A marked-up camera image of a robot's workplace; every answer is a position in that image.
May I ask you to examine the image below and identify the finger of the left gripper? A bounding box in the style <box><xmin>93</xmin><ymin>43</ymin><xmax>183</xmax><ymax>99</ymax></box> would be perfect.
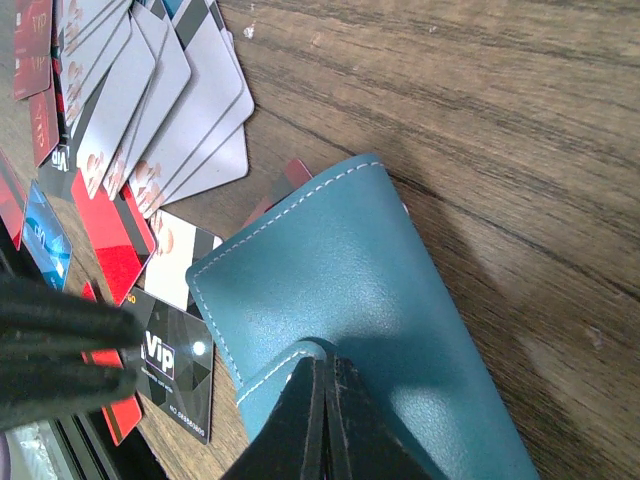
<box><xmin>1</xmin><ymin>274</ymin><xmax>144</xmax><ymax>350</ymax></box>
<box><xmin>1</xmin><ymin>349</ymin><xmax>138</xmax><ymax>431</ymax></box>

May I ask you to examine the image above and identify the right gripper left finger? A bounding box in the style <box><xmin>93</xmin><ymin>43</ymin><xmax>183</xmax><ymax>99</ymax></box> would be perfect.
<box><xmin>223</xmin><ymin>358</ymin><xmax>326</xmax><ymax>479</ymax></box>

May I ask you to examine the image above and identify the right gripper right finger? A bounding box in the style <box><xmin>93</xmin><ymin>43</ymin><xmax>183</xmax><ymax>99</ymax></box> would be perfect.
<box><xmin>325</xmin><ymin>356</ymin><xmax>431</xmax><ymax>479</ymax></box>

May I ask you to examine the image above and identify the teal card holder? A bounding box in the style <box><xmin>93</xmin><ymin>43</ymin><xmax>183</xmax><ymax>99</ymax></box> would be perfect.
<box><xmin>186</xmin><ymin>154</ymin><xmax>537</xmax><ymax>479</ymax></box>

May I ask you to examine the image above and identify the blue card bottom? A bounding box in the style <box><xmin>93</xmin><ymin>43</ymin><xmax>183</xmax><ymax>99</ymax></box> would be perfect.
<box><xmin>22</xmin><ymin>180</ymin><xmax>72</xmax><ymax>291</ymax></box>

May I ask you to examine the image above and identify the red striped card bottom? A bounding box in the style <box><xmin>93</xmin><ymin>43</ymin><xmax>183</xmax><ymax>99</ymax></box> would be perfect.
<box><xmin>79</xmin><ymin>280</ymin><xmax>144</xmax><ymax>447</ymax></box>

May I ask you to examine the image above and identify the dark red striped card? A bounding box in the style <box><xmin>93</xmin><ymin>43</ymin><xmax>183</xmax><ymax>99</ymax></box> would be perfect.
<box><xmin>0</xmin><ymin>151</ymin><xmax>27</xmax><ymax>250</ymax></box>

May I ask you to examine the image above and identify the red card in pile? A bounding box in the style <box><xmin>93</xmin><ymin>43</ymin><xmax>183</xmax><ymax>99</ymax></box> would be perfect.
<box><xmin>71</xmin><ymin>173</ymin><xmax>156</xmax><ymax>306</ymax></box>

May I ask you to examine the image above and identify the black VIP card pile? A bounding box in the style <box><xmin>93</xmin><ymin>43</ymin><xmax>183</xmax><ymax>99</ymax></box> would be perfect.
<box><xmin>122</xmin><ymin>287</ymin><xmax>215</xmax><ymax>445</ymax></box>

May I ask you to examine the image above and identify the white striped card lower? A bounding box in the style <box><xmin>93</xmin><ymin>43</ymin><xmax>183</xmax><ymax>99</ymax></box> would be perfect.
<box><xmin>144</xmin><ymin>210</ymin><xmax>223</xmax><ymax>319</ymax></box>

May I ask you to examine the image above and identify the black aluminium frame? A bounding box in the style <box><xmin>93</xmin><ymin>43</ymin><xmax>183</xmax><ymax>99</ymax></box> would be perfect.
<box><xmin>0</xmin><ymin>229</ymin><xmax>166</xmax><ymax>480</ymax></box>

